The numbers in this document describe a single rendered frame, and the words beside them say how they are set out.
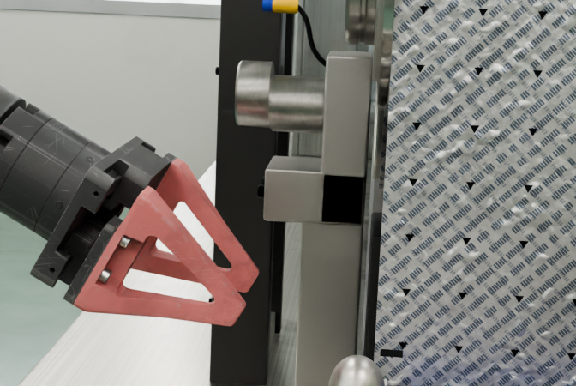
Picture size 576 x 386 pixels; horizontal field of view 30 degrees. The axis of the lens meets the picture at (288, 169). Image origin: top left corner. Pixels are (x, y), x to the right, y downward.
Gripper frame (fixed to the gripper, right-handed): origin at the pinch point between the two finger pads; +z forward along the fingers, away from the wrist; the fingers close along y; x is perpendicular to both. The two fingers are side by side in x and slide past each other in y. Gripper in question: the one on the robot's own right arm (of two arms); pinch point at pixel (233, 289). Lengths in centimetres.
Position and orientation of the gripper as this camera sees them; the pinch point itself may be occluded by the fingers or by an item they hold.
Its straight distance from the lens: 57.6
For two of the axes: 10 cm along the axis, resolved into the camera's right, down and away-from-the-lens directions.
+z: 8.5, 5.2, 0.2
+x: 5.1, -8.3, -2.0
